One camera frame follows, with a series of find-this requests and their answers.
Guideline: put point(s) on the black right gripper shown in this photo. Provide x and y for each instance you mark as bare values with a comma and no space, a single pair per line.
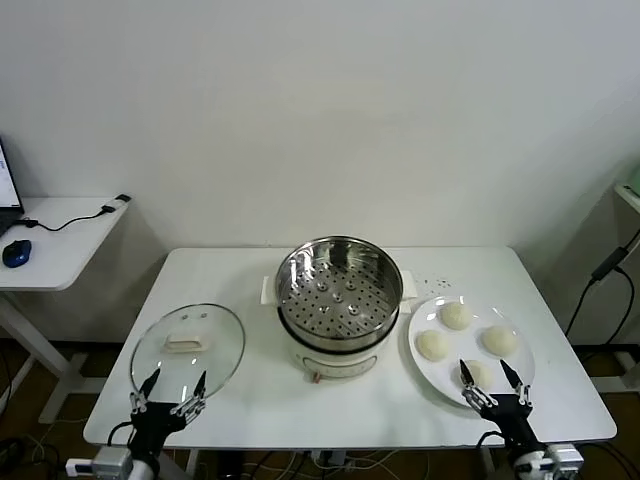
510,417

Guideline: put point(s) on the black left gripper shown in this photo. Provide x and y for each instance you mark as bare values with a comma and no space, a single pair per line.
155,425

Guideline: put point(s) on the white steamed baozi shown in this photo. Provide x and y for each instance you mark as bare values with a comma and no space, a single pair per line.
500,340
481,375
433,345
455,316

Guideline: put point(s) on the glass pot lid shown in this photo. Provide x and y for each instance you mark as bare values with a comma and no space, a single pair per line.
220,340

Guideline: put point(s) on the perforated steel steamer basket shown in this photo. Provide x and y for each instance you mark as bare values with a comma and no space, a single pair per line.
350,300

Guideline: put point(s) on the white round plate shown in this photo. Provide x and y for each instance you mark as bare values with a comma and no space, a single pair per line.
430,372

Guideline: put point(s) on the white table leg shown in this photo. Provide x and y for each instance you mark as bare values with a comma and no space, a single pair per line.
489,457
194,462

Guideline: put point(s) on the white electric cooker base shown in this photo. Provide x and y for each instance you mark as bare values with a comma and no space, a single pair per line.
340,365

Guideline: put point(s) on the white side desk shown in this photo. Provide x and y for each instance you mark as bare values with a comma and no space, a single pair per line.
60,250

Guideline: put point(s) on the blue computer mouse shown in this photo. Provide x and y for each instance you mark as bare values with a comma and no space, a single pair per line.
16,252

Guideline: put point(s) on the white shelf board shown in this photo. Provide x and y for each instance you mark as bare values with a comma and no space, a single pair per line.
631,196

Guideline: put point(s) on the black laptop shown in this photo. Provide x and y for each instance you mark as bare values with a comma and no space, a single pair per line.
7,195

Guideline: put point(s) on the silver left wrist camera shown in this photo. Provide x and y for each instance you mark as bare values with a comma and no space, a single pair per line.
107,462

